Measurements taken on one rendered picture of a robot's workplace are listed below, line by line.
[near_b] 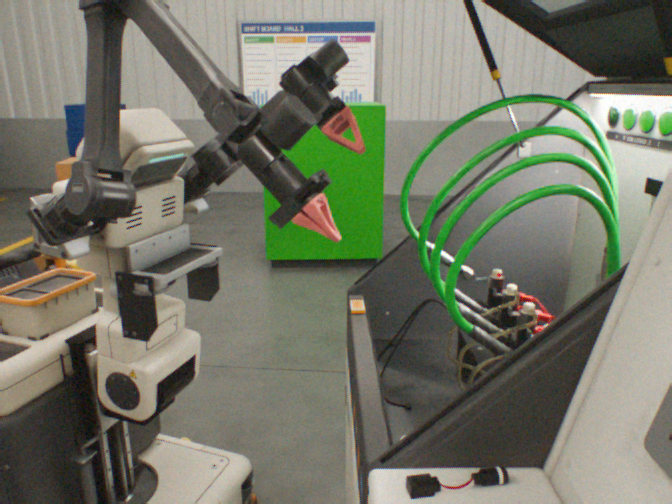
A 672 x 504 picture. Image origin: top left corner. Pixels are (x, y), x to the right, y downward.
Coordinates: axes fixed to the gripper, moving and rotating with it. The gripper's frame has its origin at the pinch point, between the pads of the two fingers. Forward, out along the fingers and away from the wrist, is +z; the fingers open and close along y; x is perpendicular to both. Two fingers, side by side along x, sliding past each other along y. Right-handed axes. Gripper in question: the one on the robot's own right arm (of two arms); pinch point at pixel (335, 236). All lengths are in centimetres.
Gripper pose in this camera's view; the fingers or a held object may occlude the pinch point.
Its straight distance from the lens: 84.1
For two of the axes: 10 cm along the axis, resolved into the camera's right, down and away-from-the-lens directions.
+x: 2.3, -2.9, 9.3
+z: 6.8, 7.3, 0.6
